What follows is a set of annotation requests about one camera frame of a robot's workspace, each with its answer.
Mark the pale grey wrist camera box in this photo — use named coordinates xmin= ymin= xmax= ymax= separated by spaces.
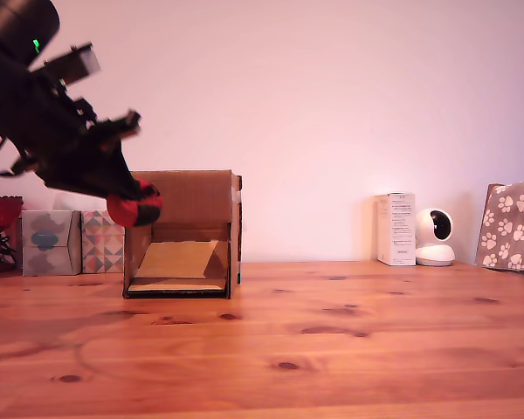
xmin=27 ymin=41 xmax=103 ymax=86

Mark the red and black footbag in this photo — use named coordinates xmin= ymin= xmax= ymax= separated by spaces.
xmin=106 ymin=177 xmax=164 ymax=228

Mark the cardboard dice tower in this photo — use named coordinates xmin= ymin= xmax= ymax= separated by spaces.
xmin=121 ymin=169 xmax=245 ymax=301

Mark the small white round camera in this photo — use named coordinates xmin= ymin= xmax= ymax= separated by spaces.
xmin=414 ymin=207 xmax=458 ymax=268

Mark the wooden chair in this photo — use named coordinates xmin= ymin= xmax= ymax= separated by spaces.
xmin=484 ymin=182 xmax=507 ymax=206

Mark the tall white printed box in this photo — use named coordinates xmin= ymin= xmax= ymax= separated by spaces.
xmin=373 ymin=192 xmax=417 ymax=267

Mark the grey patterned tissue box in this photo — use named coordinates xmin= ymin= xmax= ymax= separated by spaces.
xmin=21 ymin=209 xmax=83 ymax=278

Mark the triangle pattern tissue box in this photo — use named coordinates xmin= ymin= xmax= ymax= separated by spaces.
xmin=79 ymin=209 xmax=127 ymax=276

